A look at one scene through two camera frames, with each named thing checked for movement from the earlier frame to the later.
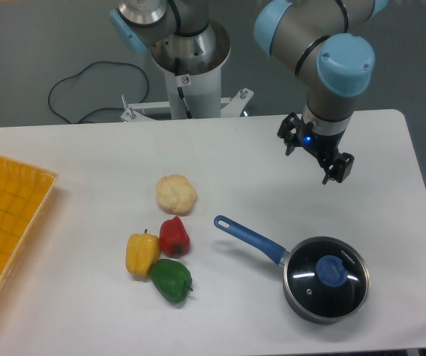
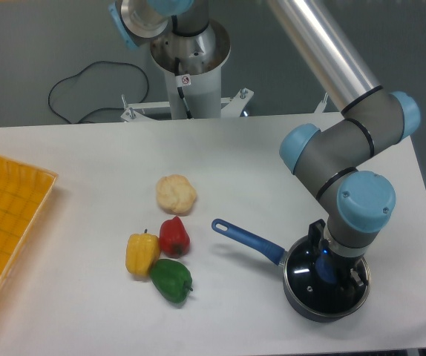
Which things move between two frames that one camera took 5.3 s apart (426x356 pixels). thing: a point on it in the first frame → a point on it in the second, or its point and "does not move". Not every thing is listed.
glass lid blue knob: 326,277 does not move
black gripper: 324,146 → 343,265
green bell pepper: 172,279 does not move
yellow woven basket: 10,200 does not move
